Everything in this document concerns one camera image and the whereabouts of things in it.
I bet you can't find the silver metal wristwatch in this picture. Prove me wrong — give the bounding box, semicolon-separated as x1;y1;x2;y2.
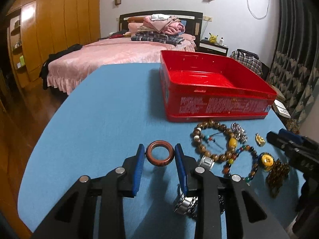
174;156;225;220

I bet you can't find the dark bead necklace yellow pendant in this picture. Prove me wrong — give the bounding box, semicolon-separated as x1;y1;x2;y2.
258;153;290;198

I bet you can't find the reddish brown ring bangle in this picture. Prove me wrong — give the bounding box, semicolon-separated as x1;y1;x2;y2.
146;140;174;167

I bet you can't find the silver chain star pendant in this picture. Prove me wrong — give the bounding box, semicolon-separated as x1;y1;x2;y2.
231;122;248;144

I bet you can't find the small gold charm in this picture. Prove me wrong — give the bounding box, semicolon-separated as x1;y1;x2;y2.
255;133;266;147

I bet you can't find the white book on stool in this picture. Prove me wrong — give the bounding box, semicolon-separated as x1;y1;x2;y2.
273;99;291;119

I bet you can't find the dark floral curtain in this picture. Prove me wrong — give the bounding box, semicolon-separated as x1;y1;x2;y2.
268;0;318;134

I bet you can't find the plaid cloth covered chair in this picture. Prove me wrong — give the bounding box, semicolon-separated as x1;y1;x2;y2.
229;49;263;77

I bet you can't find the red tin box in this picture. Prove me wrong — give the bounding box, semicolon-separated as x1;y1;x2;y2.
159;50;277;122

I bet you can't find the blue table cloth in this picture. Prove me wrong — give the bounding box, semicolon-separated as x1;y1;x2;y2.
17;62;310;239

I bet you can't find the white bottle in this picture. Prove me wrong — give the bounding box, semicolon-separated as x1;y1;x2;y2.
219;37;224;45

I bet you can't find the black nightstand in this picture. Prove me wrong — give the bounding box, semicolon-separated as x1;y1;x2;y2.
198;40;228;57

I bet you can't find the yellow pikachu plush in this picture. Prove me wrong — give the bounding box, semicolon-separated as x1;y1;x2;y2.
209;33;218;44

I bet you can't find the black clothing on bed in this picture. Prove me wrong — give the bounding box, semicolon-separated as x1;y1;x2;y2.
38;43;83;91

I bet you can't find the pink covered bed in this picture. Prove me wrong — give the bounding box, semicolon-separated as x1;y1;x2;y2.
46;33;196;94

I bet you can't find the black bed headboard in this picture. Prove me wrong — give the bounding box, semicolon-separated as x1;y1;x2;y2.
118;10;203;46

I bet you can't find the pile of folded clothes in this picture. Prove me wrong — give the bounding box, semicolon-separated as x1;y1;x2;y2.
127;14;185;46

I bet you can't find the wooden wardrobe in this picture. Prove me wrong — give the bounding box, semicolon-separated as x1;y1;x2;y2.
7;0;100;88

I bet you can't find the multicolour bead bracelet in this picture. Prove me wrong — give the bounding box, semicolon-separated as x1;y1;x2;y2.
222;143;260;182

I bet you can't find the brown wooden bead bracelet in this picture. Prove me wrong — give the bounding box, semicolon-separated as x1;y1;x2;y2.
191;119;238;165

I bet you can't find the white hanging cable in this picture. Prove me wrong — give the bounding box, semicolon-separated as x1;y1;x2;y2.
244;0;271;20

